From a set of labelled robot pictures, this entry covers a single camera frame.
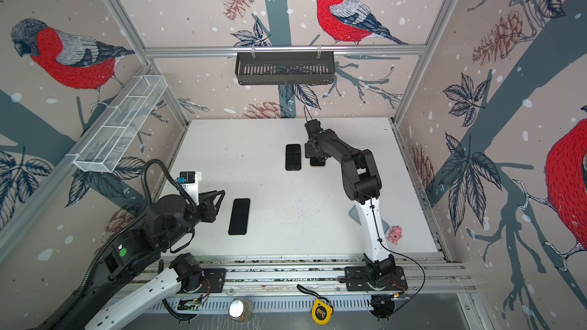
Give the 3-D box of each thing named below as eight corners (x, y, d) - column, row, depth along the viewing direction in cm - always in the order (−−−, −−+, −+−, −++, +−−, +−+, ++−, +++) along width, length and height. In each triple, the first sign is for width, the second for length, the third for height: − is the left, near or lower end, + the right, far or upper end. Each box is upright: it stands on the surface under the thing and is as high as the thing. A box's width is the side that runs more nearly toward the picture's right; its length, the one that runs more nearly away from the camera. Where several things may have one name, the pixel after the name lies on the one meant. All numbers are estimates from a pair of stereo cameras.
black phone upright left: (228, 234, 85) (227, 233, 84) (235, 201, 94) (234, 198, 93) (246, 234, 85) (245, 233, 84) (251, 201, 94) (250, 198, 93)
